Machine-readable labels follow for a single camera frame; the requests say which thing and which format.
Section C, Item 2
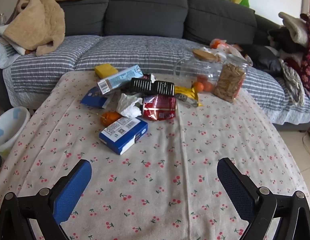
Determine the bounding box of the black garment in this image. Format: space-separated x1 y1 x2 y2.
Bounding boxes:
267 26 308 55

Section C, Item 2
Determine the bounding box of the maroon floral cloth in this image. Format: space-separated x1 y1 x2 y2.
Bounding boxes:
285 14 310 97

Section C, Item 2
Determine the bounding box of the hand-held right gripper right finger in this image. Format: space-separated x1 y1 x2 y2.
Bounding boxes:
217 157 310 240

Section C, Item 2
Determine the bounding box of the blue cardboard box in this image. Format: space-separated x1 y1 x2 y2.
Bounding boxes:
99 116 148 155

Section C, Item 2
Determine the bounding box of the white tissue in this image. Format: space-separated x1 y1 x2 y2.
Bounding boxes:
116 93 143 118

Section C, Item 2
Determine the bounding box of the light blue milk carton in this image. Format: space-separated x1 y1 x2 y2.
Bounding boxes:
97 64 143 96

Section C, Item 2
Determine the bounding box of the red snack bag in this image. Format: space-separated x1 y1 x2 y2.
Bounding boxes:
141 94 177 121

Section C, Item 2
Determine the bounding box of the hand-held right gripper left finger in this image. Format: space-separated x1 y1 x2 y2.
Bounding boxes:
0 159 92 240

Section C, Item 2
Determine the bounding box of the cherry print tablecloth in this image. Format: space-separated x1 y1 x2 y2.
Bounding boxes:
0 70 310 240

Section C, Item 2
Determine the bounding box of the glass jar of biscuit sticks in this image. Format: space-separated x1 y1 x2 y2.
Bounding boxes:
212 54 249 103

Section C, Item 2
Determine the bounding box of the black plastic tray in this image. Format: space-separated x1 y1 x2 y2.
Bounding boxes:
125 77 175 97

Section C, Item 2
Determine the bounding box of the yellow sponge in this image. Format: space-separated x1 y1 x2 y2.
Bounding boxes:
94 64 118 78

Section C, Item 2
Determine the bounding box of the dark grey sofa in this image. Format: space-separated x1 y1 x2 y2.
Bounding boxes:
0 0 310 132

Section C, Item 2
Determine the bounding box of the glass jar with bamboo lid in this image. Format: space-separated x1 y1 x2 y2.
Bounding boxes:
174 49 227 93

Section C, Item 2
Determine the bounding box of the grey striped quilt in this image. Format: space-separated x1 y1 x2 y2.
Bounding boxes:
2 34 310 125

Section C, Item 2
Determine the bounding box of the white plastic basin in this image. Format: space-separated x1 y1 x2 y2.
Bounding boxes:
0 106 31 155

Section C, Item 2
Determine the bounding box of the dark blue wrapper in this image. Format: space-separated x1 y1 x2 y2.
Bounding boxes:
80 87 115 109

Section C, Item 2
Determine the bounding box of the white quilted blanket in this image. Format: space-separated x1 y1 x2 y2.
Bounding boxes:
0 24 23 69

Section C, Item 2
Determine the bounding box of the yellow snack bag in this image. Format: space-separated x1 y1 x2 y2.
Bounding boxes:
175 85 203 107

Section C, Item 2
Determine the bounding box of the grey patterned cloth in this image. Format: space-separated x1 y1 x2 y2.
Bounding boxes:
279 59 306 107

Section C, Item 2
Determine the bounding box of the beige fleece blanket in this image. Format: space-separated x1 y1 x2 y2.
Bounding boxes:
3 0 91 57

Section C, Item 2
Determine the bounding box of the cream knit garment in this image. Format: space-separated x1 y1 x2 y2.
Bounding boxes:
278 12 309 48

